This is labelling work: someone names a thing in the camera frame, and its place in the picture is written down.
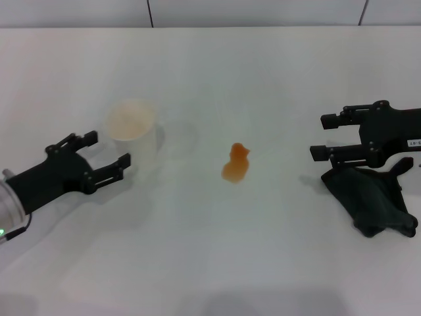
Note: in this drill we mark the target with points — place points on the dark blue rag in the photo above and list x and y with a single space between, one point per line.
371 197

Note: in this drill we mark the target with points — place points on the white paper cup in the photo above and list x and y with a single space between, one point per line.
131 120

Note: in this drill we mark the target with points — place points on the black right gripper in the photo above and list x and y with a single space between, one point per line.
394 131

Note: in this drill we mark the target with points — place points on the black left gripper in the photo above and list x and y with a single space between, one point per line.
56 177

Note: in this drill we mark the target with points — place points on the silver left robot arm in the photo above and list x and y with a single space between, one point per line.
10 210

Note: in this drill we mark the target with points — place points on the brown water stain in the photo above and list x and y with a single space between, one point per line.
236 164

